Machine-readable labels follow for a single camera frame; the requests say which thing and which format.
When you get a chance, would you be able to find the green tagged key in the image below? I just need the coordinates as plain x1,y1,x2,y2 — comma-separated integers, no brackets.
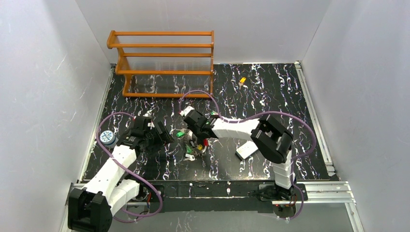
176,129,187,138

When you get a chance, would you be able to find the red white key ring bundle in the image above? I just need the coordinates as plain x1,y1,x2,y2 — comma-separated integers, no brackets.
186,137,209,157

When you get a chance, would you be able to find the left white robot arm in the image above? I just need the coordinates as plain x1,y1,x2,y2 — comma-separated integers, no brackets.
67,113,174,232

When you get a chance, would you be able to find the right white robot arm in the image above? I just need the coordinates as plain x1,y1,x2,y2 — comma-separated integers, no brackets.
180,107,295,189

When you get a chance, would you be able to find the white tagged key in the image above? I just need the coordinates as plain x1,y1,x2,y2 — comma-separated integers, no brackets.
184,153,195,161

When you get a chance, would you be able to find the blue white round tin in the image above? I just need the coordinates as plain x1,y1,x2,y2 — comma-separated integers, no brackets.
99,130,118,148

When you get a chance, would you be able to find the white card box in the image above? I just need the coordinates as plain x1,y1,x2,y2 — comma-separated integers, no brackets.
235,141,258,160

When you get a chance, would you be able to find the yellow tagged key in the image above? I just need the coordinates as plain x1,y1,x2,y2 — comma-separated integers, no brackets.
238,77,247,90

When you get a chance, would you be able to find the orange wooden rack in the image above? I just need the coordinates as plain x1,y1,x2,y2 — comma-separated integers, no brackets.
106,30,215,98

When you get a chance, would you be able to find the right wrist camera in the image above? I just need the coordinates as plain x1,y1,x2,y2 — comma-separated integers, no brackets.
179,106,194,117

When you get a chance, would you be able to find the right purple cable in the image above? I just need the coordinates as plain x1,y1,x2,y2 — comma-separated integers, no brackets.
178,90,317,221

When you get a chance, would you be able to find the purple cable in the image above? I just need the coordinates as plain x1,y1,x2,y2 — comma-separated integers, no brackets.
96,112,163,223
178,90,317,221

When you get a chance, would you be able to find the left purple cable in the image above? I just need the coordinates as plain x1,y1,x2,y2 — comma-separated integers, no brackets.
96,112,163,223

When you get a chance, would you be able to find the aluminium frame rail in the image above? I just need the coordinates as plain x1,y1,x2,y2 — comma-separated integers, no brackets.
294,60,365,232

